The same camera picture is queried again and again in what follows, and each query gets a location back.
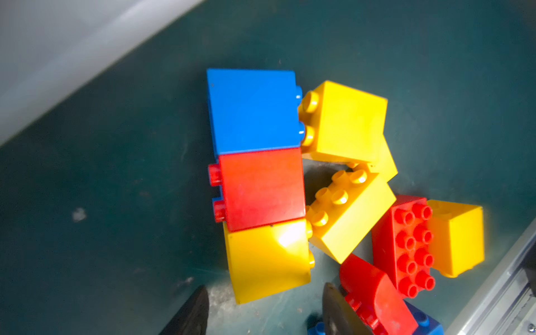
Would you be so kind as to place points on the long red brick right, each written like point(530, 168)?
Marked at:
point(401, 242)

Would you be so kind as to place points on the left white bin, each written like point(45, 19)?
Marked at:
point(49, 49)

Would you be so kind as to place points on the red curved brick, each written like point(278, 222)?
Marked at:
point(372, 295)

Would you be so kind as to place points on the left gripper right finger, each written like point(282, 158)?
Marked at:
point(338, 316)

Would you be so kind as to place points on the blue brick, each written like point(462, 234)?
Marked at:
point(254, 110)
point(426, 324)

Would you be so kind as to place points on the aluminium rail front base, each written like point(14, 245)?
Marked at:
point(505, 302)

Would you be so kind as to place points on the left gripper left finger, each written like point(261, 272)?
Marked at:
point(192, 318)

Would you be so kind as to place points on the yellow brick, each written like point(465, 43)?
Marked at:
point(342, 124)
point(269, 260)
point(458, 243)
point(384, 164)

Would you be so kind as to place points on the yellow brick studs centre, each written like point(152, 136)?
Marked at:
point(343, 213)

